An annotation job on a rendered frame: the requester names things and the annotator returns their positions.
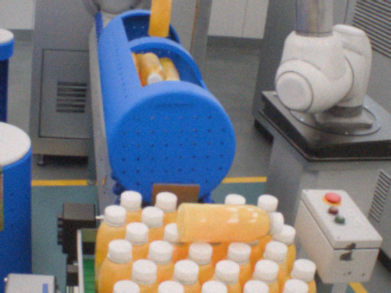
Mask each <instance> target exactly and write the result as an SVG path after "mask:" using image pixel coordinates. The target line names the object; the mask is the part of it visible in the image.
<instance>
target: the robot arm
mask: <svg viewBox="0 0 391 293"><path fill-rule="evenodd" d="M294 5H295V30H294V31H293V32H292V33H291V35H289V36H288V37H287V39H286V40H285V45H284V48H283V56H282V59H281V63H280V66H279V69H278V71H277V72H276V77H275V91H276V96H277V98H278V99H279V102H280V103H281V104H282V105H283V106H284V107H287V108H288V109H289V110H292V111H295V112H299V113H305V114H311V115H312V117H313V119H314V121H315V125H316V126H320V127H324V128H325V127H330V126H340V127H365V128H371V127H372V125H373V121H371V120H370V119H369V118H368V117H366V115H365V114H364V112H363V111H362V110H363V104H364V97H365V94H366V92H367V86H368V83H369V76H370V72H371V70H370V69H371V61H372V58H371V45H370V42H369V39H368V37H367V36H366V35H365V33H364V32H363V31H362V30H360V29H356V28H354V27H348V26H345V25H342V24H338V25H336V26H334V27H333V16H332V11H333V3H332V0H294Z"/></svg>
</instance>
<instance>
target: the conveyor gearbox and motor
mask: <svg viewBox="0 0 391 293"><path fill-rule="evenodd" d="M5 279H6V286H5V287H4V288H5V293H43V283H46V284H48V293H61V292H60V291H58V290H59V284H57V278H56V276H52V275H36V274H21V273H11V274H8V277H7V278H5Z"/></svg>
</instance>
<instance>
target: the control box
mask: <svg viewBox="0 0 391 293"><path fill-rule="evenodd" d="M326 193H337V194H339V195H340V196H341V201H340V202H335V203H330V202H329V201H328V200H327V199H326V198H325V197H324V196H325V194H326ZM330 206H335V207H337V208H338V209H339V212H338V214H331V213H329V212H328V211H327V210H328V208H329V207H330ZM348 211H352V212H348ZM350 213H352V214H350ZM354 214H355V215H354ZM337 215H341V216H344V217H345V219H346V222H345V223H344V224H340V223H336V221H335V220H334V218H335V217H336V216H337ZM353 218H357V219H355V220H354V219H353ZM356 220H357V222H356ZM357 223H361V224H357ZM359 225H360V226H359ZM294 229H295V235H296V236H297V238H298V239H299V241H300V243H301V245H302V247H303V248H304V251H305V252H306V254H307V255H308V258H309V259H310V260H311V261H312V262H313V263H314V264H315V265H316V271H317V273H318V274H319V276H320V278H321V279H322V281H323V283H325V284H335V283H363V282H367V281H369V279H370V276H371V273H372V270H373V268H374V264H375V261H376V258H377V255H378V251H379V248H380V247H381V243H382V240H383V239H382V238H381V237H380V235H379V234H378V233H377V231H376V230H375V229H374V227H372V226H371V223H369V221H368V220H367V219H366V217H364V215H363V214H362V212H361V211H360V210H359V209H358V207H357V205H356V204H354V201H353V200H352V199H351V198H350V197H349V196H348V194H347V193H346V191H345V190H310V189H307V190H303V191H302V195H301V200H300V205H299V208H298V212H297V217H296V221H295V226H294Z"/></svg>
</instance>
